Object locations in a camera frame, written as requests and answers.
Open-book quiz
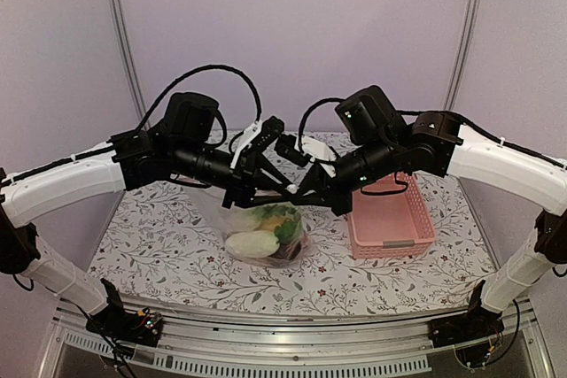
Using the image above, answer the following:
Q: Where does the clear zip top bag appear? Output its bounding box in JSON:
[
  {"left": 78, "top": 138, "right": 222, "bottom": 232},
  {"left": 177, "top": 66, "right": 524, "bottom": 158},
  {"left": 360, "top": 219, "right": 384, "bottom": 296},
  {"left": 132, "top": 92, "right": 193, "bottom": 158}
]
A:
[{"left": 210, "top": 200, "right": 310, "bottom": 268}]

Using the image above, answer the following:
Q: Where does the left aluminium frame post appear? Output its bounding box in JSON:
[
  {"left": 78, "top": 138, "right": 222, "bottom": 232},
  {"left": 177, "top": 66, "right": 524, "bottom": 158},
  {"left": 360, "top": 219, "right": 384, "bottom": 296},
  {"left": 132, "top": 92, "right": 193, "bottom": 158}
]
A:
[{"left": 108, "top": 0, "right": 146, "bottom": 119}]

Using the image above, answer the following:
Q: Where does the front aluminium rail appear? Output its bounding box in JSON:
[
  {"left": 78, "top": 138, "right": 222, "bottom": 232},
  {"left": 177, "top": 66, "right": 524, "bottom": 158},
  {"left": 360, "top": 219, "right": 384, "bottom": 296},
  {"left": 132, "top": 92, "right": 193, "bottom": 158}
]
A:
[{"left": 38, "top": 296, "right": 555, "bottom": 377}]

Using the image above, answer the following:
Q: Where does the white radish toy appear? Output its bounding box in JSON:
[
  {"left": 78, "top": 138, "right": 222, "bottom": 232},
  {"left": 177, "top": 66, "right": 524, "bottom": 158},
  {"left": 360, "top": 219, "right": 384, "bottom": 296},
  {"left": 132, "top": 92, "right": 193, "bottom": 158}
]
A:
[{"left": 225, "top": 230, "right": 280, "bottom": 258}]

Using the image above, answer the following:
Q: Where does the pink plastic basket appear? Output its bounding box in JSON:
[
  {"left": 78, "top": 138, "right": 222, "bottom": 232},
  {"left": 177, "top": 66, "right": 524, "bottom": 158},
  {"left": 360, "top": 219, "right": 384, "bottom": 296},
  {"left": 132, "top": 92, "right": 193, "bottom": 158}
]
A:
[{"left": 346, "top": 173, "right": 436, "bottom": 259}]

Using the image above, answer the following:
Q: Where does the right aluminium frame post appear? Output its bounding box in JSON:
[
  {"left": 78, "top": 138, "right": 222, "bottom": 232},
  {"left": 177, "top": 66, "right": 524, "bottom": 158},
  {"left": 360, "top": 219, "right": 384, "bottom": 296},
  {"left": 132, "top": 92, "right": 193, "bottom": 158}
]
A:
[{"left": 443, "top": 0, "right": 481, "bottom": 111}]

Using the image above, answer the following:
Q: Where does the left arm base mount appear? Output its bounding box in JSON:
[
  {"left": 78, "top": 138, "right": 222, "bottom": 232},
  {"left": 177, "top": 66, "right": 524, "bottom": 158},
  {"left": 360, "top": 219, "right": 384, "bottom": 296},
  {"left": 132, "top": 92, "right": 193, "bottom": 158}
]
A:
[{"left": 86, "top": 305, "right": 164, "bottom": 347}]

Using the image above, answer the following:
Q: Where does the white radish with green leaf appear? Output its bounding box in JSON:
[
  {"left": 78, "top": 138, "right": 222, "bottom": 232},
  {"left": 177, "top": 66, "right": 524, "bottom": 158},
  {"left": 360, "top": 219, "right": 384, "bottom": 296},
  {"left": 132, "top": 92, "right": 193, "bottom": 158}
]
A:
[{"left": 228, "top": 203, "right": 303, "bottom": 244}]

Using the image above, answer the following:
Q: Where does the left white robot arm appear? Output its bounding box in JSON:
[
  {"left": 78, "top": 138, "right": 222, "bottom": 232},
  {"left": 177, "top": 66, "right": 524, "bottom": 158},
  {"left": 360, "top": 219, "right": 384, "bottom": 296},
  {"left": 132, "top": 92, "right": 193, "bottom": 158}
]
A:
[{"left": 1, "top": 132, "right": 297, "bottom": 337}]

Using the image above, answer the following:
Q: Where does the yellow peach toy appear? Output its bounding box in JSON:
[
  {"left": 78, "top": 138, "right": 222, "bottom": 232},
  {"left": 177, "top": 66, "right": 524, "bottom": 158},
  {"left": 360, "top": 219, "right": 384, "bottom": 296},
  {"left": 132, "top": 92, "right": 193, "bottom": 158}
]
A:
[{"left": 260, "top": 216, "right": 289, "bottom": 231}]

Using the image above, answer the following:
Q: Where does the floral table mat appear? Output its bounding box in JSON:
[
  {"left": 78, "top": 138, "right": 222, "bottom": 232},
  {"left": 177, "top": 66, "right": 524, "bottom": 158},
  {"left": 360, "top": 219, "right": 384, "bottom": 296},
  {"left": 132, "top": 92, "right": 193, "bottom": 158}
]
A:
[{"left": 89, "top": 174, "right": 494, "bottom": 316}]

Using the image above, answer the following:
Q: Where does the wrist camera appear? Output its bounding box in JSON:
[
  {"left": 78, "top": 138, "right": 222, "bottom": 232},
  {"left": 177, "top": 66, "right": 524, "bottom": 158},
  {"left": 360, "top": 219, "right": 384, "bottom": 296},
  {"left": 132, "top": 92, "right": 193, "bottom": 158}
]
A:
[
  {"left": 274, "top": 84, "right": 408, "bottom": 166},
  {"left": 163, "top": 92, "right": 285, "bottom": 171}
]

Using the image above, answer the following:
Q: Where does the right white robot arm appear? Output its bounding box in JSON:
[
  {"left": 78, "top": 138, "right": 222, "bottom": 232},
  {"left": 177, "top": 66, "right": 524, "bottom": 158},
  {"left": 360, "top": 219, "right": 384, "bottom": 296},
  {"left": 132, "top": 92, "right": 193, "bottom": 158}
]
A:
[{"left": 291, "top": 110, "right": 566, "bottom": 339}]

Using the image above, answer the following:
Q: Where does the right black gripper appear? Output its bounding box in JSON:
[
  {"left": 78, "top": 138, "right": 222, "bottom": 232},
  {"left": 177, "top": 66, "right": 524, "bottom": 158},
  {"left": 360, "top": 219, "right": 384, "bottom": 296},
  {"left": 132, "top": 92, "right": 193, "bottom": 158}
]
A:
[{"left": 292, "top": 133, "right": 400, "bottom": 216}]

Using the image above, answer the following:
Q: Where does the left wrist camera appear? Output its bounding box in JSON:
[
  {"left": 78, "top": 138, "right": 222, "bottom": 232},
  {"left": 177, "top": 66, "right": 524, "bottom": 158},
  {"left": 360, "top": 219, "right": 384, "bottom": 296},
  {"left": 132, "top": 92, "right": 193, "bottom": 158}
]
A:
[{"left": 163, "top": 92, "right": 285, "bottom": 171}]

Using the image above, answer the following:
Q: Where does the aluminium frame post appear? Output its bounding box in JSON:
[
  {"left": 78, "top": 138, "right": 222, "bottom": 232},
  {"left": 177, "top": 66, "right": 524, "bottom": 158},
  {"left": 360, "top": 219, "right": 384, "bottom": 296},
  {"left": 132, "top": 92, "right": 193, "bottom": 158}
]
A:
[
  {"left": 108, "top": 0, "right": 146, "bottom": 119},
  {"left": 443, "top": 0, "right": 481, "bottom": 111}
]

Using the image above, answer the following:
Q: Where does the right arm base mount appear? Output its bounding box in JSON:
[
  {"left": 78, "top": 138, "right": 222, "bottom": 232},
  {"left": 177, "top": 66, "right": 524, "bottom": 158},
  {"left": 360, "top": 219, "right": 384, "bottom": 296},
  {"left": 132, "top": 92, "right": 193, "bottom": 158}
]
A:
[{"left": 428, "top": 312, "right": 504, "bottom": 369}]

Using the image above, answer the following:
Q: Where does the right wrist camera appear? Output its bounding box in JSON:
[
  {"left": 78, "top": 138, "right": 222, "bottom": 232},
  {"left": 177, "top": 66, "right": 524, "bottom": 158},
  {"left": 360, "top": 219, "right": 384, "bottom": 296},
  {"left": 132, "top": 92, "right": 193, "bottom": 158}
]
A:
[{"left": 274, "top": 84, "right": 408, "bottom": 166}]

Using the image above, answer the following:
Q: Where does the dark purple fruit toy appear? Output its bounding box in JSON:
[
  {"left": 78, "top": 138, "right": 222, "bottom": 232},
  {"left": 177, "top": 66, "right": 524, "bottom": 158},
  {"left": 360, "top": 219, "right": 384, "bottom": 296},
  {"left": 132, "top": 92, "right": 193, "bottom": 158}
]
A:
[{"left": 271, "top": 236, "right": 309, "bottom": 261}]

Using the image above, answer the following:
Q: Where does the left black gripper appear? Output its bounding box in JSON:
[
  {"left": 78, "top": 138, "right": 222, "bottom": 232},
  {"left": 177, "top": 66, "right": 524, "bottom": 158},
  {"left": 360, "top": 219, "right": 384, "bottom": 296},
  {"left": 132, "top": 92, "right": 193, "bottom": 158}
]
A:
[{"left": 173, "top": 138, "right": 294, "bottom": 210}]

